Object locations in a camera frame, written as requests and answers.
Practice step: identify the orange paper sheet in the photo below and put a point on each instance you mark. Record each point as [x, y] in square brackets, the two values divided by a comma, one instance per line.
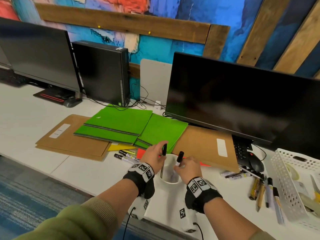
[140, 152]

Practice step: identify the white power adapter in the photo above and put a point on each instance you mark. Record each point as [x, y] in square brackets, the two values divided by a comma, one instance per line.
[157, 104]

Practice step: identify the person's right forearm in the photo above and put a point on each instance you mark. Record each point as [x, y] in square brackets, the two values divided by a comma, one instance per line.
[230, 219]

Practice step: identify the person's left hand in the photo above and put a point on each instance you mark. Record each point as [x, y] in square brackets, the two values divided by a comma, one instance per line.
[151, 157]

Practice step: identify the grey computer mouse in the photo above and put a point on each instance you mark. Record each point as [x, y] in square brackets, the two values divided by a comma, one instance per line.
[72, 102]

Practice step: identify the black monitor with red-striped base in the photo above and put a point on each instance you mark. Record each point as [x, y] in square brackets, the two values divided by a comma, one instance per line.
[40, 52]

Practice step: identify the white pen holder cup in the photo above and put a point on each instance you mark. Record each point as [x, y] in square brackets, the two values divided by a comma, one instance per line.
[170, 172]

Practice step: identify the large black computer monitor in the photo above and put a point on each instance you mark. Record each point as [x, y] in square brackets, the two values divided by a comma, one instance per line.
[225, 99]

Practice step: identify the silver pen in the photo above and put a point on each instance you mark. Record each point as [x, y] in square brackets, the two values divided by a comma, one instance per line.
[251, 172]

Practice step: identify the yellow paper sheet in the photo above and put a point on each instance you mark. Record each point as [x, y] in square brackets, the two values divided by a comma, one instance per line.
[118, 146]

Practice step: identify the brown envelope with lined label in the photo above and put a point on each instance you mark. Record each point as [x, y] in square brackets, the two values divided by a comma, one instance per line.
[72, 142]

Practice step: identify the yellow-label marker pen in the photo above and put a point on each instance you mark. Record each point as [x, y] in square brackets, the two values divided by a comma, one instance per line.
[240, 176]
[128, 155]

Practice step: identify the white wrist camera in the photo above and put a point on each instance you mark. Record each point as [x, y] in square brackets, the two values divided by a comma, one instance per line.
[138, 208]
[186, 218]

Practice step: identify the olive green sleeve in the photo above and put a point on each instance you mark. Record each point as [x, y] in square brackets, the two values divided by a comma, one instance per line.
[75, 222]

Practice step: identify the long white marker pen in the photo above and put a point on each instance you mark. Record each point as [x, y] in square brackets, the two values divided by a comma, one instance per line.
[278, 206]

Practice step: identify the clear tape roll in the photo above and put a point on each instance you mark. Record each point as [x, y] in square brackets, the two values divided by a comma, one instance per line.
[293, 171]

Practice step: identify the brown envelope with blank label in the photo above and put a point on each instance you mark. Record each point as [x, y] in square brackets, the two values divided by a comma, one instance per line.
[202, 144]

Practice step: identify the black keyboard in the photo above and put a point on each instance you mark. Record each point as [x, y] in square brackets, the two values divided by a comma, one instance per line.
[240, 147]

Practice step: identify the white desk divider panel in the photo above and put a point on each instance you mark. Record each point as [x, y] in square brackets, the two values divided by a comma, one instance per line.
[155, 79]

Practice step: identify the yellow highlighter pen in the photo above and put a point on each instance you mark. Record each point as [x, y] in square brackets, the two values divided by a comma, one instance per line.
[131, 151]

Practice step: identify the person's left forearm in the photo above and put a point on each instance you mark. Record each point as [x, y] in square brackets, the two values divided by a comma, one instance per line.
[117, 197]

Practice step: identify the black mouse with red wheel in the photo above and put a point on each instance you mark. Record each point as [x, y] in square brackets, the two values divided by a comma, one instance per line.
[253, 161]

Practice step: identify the black desktop computer tower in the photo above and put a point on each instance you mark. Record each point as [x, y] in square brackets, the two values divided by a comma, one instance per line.
[102, 72]

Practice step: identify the white marker with black cap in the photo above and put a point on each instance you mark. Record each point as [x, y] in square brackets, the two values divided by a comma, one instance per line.
[123, 158]

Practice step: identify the narrow green folder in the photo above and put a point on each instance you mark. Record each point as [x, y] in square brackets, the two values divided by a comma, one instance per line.
[162, 129]

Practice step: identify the person's right hand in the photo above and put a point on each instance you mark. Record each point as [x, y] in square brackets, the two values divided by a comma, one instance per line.
[191, 169]

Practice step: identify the grey marker with black cap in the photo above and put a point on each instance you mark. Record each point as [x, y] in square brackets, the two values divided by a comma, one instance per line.
[268, 193]

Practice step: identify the black cap marker pen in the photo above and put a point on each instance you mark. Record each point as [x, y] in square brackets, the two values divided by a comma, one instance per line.
[180, 156]

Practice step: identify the gold marker pen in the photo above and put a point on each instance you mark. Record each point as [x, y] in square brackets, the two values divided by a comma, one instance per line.
[255, 188]

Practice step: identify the dark keyboard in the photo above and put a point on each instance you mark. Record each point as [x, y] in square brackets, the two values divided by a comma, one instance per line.
[11, 78]

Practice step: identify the person's right fingers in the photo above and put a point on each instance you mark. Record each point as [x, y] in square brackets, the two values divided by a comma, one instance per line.
[179, 165]

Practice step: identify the white plastic basket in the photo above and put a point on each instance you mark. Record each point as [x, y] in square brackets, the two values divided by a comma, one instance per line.
[282, 187]

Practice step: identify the person's left thumb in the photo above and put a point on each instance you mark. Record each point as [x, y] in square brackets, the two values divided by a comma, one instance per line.
[162, 157]

